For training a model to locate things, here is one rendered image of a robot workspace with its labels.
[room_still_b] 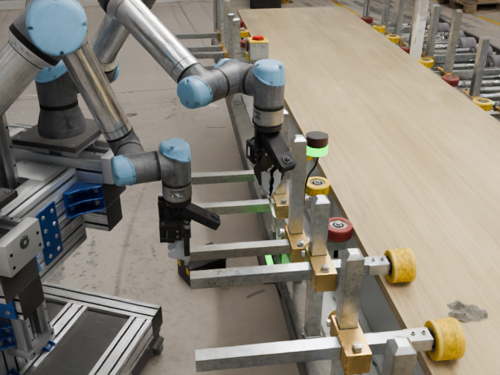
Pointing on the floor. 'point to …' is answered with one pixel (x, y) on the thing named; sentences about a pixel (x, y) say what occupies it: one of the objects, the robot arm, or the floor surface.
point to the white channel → (419, 28)
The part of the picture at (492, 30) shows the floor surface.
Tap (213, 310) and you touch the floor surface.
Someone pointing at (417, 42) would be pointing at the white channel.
